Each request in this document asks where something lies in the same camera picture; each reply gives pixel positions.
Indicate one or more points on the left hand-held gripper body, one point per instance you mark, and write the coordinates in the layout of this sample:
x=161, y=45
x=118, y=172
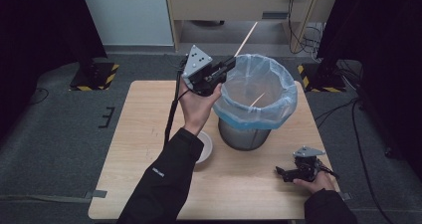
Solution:
x=199, y=69

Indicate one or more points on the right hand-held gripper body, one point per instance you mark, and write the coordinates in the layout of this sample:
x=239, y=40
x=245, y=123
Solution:
x=308, y=162

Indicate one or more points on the wooden chopstick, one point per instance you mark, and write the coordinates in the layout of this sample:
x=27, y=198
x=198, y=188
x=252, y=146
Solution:
x=246, y=39
x=257, y=99

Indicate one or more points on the metal trash bin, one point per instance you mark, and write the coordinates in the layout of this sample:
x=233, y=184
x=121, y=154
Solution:
x=244, y=137

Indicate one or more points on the blue plastic bin bag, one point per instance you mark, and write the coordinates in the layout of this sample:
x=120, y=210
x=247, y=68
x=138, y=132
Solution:
x=285, y=98

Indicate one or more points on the person's right hand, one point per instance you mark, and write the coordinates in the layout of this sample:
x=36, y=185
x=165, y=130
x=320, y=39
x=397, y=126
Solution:
x=318, y=184

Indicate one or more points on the person's left hand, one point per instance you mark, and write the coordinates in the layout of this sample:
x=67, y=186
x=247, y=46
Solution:
x=197, y=109

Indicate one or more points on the grey tape strip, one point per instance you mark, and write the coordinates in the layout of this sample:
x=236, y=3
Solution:
x=97, y=194
x=345, y=196

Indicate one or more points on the wooden desk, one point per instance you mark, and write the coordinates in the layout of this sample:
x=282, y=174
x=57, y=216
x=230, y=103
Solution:
x=225, y=3

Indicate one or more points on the striped black stand base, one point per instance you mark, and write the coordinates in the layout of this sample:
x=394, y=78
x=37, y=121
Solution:
x=323, y=78
x=96, y=76

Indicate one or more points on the white partition panel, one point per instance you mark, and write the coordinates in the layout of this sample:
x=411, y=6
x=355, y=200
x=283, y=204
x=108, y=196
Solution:
x=126, y=15

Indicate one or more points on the black curtain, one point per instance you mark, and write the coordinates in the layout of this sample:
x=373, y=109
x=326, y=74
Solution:
x=40, y=28
x=381, y=51

